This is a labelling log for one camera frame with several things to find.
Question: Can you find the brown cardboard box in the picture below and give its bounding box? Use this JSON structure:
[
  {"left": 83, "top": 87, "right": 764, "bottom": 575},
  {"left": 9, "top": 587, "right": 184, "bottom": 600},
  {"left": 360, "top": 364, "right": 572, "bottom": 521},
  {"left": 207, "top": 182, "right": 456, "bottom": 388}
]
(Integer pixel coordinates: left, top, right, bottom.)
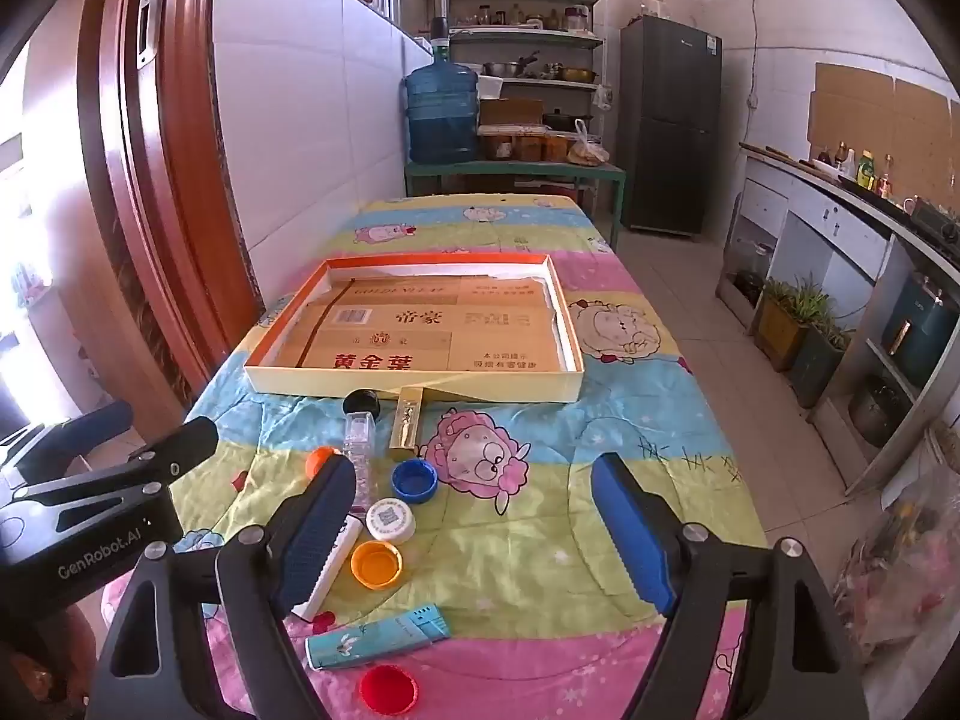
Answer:
[{"left": 478, "top": 97, "right": 545, "bottom": 127}]

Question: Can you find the dark grey refrigerator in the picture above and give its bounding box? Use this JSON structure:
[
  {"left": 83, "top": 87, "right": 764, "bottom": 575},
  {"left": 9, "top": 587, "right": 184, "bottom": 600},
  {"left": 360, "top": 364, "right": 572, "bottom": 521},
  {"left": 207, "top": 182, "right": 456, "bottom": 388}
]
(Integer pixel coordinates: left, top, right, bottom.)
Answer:
[{"left": 619, "top": 15, "right": 722, "bottom": 237}]

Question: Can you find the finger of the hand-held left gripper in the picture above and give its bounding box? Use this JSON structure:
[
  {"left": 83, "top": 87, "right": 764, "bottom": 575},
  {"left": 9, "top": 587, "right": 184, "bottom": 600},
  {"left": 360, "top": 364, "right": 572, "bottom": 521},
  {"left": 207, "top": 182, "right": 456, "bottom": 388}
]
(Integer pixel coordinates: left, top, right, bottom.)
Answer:
[
  {"left": 0, "top": 400, "right": 134, "bottom": 492},
  {"left": 0, "top": 416, "right": 220, "bottom": 533}
]

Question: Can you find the brown cardboard wall sheet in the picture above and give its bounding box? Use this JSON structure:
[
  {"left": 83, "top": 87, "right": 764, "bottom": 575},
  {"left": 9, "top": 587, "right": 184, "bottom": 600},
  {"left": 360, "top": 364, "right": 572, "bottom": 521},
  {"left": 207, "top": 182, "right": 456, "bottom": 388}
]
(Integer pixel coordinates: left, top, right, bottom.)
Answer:
[{"left": 806, "top": 62, "right": 960, "bottom": 203}]

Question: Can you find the blue bottle cap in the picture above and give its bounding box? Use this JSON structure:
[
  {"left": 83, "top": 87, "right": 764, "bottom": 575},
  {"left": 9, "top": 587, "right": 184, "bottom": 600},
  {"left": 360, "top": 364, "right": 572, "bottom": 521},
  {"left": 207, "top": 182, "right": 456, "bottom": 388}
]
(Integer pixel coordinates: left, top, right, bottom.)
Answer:
[{"left": 391, "top": 459, "right": 440, "bottom": 505}]

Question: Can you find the dark green plant pot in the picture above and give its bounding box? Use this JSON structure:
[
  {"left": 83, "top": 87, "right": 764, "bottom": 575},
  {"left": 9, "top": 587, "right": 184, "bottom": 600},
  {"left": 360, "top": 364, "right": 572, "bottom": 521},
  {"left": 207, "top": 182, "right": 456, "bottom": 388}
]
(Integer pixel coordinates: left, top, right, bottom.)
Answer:
[{"left": 787, "top": 292, "right": 856, "bottom": 410}]

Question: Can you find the white kitchen counter cabinet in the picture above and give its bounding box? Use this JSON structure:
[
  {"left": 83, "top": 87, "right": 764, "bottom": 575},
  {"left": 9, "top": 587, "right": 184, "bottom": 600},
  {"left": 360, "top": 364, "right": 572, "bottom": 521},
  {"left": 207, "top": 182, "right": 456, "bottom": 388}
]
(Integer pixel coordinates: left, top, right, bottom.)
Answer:
[{"left": 716, "top": 142, "right": 960, "bottom": 496}]

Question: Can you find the white printed bottle cap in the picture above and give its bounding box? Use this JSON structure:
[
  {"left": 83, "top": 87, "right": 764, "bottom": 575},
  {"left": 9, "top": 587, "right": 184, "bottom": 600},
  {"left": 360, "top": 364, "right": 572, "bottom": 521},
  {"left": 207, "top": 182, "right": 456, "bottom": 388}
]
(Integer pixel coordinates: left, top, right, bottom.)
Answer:
[{"left": 365, "top": 499, "right": 416, "bottom": 545}]

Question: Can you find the blue water jug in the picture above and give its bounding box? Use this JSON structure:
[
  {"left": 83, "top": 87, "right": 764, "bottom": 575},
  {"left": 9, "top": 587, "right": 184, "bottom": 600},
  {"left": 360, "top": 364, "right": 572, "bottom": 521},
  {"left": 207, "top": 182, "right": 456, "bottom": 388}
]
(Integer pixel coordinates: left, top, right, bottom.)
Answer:
[{"left": 405, "top": 17, "right": 481, "bottom": 164}]

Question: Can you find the black gas stove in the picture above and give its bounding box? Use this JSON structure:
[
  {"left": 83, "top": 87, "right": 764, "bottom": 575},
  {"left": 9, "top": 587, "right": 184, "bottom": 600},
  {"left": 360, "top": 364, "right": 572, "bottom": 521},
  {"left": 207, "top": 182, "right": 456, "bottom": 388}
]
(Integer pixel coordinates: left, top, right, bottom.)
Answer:
[{"left": 904, "top": 195, "right": 960, "bottom": 248}]

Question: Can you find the metal cooking pot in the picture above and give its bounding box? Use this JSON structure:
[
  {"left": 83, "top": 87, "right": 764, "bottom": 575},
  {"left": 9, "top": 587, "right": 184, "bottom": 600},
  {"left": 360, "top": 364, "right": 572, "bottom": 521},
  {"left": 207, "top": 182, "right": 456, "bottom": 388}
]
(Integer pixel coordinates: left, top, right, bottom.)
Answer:
[{"left": 847, "top": 375, "right": 912, "bottom": 447}]

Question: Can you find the white metal shelf rack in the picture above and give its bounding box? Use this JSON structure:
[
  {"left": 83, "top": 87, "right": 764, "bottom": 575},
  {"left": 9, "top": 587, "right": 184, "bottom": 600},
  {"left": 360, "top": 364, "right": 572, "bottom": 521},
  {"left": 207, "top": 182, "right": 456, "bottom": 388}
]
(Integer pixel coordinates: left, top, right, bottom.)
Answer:
[{"left": 442, "top": 0, "right": 607, "bottom": 158}]

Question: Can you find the yellow-orange bottle cap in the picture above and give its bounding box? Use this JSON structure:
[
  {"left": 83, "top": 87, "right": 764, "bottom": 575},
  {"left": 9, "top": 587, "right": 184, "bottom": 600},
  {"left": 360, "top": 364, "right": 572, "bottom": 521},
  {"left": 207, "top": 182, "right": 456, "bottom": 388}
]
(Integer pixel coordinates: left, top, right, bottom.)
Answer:
[{"left": 350, "top": 540, "right": 404, "bottom": 589}]

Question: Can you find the white cartoon cat lighter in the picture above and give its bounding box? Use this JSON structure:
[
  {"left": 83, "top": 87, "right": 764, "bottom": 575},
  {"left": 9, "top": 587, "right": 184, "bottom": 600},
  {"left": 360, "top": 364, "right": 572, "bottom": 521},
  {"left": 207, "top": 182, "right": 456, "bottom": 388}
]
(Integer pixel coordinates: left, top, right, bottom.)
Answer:
[{"left": 291, "top": 514, "right": 365, "bottom": 622}]

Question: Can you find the yellow plant pot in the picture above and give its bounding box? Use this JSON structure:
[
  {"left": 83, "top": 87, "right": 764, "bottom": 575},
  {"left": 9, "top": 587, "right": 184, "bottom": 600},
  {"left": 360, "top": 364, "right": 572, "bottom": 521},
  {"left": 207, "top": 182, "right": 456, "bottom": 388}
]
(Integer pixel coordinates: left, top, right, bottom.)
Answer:
[{"left": 754, "top": 277, "right": 815, "bottom": 372}]

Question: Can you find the teal kitchen appliance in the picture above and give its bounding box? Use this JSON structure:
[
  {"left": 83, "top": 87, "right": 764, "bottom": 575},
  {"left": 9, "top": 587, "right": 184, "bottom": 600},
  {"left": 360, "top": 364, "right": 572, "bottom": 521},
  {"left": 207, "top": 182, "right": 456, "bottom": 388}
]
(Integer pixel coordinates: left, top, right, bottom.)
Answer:
[{"left": 879, "top": 272, "right": 960, "bottom": 383}]

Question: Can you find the orange-rimmed cardboard tray box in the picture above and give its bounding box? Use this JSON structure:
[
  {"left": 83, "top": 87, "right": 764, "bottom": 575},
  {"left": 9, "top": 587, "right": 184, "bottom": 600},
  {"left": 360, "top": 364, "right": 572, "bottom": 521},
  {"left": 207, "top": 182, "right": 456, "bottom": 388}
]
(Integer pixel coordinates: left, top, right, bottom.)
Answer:
[{"left": 244, "top": 253, "right": 586, "bottom": 403}]

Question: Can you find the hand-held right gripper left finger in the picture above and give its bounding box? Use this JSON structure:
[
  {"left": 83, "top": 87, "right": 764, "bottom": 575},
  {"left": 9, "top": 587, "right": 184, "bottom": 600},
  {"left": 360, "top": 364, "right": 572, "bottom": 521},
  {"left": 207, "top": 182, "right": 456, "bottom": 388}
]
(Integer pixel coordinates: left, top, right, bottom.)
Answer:
[{"left": 88, "top": 454, "right": 359, "bottom": 720}]

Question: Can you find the gold lighter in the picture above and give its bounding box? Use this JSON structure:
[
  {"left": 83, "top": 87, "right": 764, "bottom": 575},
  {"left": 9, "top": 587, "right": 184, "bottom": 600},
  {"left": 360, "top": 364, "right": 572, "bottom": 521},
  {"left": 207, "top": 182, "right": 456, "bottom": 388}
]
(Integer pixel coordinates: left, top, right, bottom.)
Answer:
[{"left": 388, "top": 384, "right": 425, "bottom": 461}]

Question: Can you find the clear plastic bag of bread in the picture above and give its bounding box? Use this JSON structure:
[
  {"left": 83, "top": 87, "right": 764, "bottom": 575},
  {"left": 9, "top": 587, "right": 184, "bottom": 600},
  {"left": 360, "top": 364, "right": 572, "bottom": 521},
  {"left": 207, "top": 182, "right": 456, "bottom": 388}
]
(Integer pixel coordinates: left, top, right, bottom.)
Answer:
[{"left": 566, "top": 118, "right": 610, "bottom": 166}]

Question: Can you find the green metal table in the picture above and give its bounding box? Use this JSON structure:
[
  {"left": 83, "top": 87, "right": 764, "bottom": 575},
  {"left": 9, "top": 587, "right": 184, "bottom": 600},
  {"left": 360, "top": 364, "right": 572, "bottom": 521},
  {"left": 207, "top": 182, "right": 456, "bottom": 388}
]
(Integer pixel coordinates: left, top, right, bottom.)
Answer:
[{"left": 403, "top": 157, "right": 627, "bottom": 248}]

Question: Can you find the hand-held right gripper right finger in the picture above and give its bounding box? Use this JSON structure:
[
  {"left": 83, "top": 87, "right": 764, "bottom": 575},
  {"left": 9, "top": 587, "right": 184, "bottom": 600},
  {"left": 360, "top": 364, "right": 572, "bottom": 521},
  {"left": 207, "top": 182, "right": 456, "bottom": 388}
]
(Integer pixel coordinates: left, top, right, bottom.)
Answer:
[{"left": 589, "top": 453, "right": 871, "bottom": 720}]

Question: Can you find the colourful cartoon printed blanket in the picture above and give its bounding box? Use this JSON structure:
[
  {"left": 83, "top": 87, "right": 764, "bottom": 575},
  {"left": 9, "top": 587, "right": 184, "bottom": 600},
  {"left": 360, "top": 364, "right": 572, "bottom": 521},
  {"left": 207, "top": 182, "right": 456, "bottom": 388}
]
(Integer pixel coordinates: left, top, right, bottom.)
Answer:
[{"left": 169, "top": 193, "right": 770, "bottom": 720}]

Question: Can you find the red-brown wooden door frame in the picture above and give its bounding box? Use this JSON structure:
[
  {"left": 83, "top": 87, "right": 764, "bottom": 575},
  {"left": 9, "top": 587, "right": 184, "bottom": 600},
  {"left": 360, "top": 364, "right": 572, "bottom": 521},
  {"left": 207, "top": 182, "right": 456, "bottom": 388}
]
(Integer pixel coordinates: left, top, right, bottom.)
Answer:
[{"left": 75, "top": 0, "right": 267, "bottom": 406}]

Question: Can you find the metal door latch plate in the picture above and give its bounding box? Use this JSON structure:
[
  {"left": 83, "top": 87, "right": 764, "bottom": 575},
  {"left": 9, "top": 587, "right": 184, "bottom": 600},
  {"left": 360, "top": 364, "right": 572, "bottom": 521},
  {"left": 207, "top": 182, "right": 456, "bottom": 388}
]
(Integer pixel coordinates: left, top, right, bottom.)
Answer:
[{"left": 135, "top": 0, "right": 162, "bottom": 68}]

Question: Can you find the teal floral lighter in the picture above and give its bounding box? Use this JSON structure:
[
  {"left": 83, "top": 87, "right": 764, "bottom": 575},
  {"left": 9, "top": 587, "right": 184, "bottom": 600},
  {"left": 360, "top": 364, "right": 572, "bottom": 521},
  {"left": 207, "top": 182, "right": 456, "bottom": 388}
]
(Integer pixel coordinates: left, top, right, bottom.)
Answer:
[{"left": 304, "top": 606, "right": 449, "bottom": 670}]

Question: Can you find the red bottle cap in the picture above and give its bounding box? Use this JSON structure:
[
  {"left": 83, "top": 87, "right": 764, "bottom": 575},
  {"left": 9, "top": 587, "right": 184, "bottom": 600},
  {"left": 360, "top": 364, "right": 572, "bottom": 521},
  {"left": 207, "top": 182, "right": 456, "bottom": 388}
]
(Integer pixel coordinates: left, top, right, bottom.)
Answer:
[{"left": 358, "top": 664, "right": 419, "bottom": 716}]

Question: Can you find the pile of clear plastic bags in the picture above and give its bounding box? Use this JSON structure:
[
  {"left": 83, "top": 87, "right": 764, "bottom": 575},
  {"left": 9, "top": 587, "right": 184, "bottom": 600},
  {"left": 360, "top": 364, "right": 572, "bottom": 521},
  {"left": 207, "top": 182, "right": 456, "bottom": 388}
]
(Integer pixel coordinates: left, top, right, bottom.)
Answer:
[{"left": 832, "top": 465, "right": 960, "bottom": 661}]

